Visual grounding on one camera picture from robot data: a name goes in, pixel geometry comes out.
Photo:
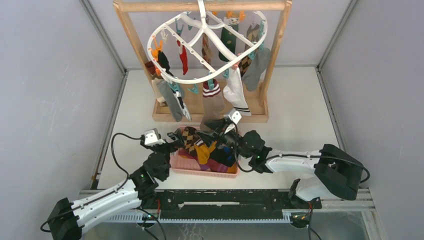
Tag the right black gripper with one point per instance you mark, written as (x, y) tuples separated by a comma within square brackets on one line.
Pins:
[(217, 134)]

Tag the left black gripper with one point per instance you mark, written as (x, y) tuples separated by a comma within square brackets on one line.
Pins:
[(177, 143)]

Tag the brown argyle sock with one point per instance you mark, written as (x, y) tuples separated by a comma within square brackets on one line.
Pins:
[(190, 137)]

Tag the mustard yellow sock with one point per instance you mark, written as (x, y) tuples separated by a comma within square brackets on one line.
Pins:
[(203, 151)]

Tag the pink perforated plastic basket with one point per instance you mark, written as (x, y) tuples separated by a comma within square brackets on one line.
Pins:
[(183, 163)]

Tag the black ribbed sock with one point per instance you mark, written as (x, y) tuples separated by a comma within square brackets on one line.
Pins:
[(224, 156)]

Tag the grey sock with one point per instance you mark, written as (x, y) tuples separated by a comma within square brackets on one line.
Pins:
[(258, 65), (172, 103)]

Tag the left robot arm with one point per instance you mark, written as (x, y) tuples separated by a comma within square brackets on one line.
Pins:
[(69, 220)]

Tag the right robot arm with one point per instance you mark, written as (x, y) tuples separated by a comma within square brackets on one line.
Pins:
[(331, 171)]

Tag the tan sock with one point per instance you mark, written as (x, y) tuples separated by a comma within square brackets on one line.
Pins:
[(213, 103)]

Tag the white brown sock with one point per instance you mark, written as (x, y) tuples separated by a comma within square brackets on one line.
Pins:
[(183, 106)]

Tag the red sock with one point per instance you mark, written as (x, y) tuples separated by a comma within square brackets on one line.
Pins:
[(183, 57)]

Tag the white green sock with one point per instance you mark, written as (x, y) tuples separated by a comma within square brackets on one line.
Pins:
[(227, 37)]

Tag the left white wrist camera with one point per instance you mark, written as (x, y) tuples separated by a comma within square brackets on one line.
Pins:
[(152, 137)]

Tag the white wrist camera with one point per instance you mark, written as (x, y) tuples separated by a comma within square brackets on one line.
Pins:
[(152, 137), (232, 118)]

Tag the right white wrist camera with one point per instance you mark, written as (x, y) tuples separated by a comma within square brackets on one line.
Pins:
[(232, 118)]

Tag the wooden hanger rack frame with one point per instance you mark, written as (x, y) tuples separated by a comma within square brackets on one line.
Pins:
[(200, 15)]

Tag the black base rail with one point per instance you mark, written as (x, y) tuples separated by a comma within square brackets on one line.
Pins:
[(224, 204)]

